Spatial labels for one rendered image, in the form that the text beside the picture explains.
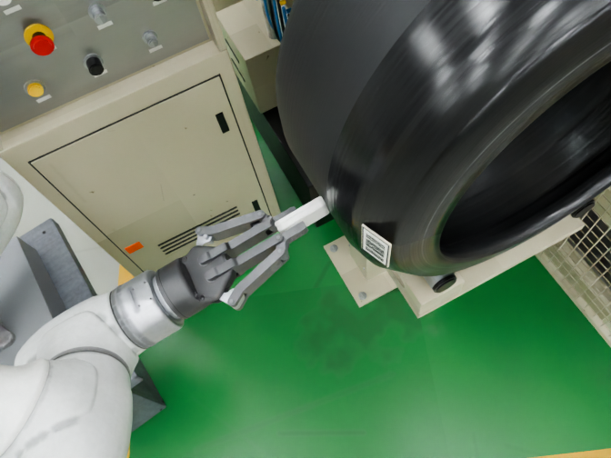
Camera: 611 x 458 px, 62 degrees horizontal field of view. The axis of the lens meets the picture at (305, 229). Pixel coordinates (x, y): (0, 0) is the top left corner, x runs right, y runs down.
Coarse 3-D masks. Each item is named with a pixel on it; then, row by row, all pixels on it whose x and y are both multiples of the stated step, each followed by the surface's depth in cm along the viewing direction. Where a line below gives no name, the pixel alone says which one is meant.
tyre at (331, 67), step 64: (320, 0) 52; (384, 0) 46; (448, 0) 42; (512, 0) 40; (576, 0) 39; (320, 64) 53; (384, 64) 46; (448, 64) 42; (512, 64) 41; (576, 64) 42; (320, 128) 56; (384, 128) 47; (448, 128) 45; (512, 128) 46; (576, 128) 87; (320, 192) 65; (384, 192) 51; (448, 192) 51; (512, 192) 90; (576, 192) 79; (448, 256) 69
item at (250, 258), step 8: (272, 240) 66; (280, 240) 65; (256, 248) 66; (264, 248) 65; (272, 248) 66; (240, 256) 66; (248, 256) 65; (256, 256) 66; (264, 256) 67; (224, 264) 65; (232, 264) 65; (240, 264) 65; (248, 264) 66; (208, 272) 65; (216, 272) 65; (224, 272) 65; (240, 272) 67; (208, 280) 65
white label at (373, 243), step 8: (368, 232) 56; (368, 240) 58; (376, 240) 56; (384, 240) 55; (368, 248) 60; (376, 248) 58; (384, 248) 57; (376, 256) 60; (384, 256) 58; (384, 264) 60
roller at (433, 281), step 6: (426, 276) 85; (432, 276) 84; (438, 276) 84; (444, 276) 83; (450, 276) 83; (432, 282) 84; (438, 282) 83; (444, 282) 83; (450, 282) 84; (432, 288) 85; (438, 288) 84; (444, 288) 85
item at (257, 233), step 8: (256, 224) 67; (264, 224) 67; (272, 224) 66; (248, 232) 67; (256, 232) 67; (264, 232) 67; (272, 232) 68; (232, 240) 67; (240, 240) 67; (248, 240) 67; (256, 240) 68; (216, 248) 66; (224, 248) 66; (232, 248) 66; (240, 248) 67; (248, 248) 68; (200, 256) 66; (208, 256) 66; (216, 256) 66; (232, 256) 68
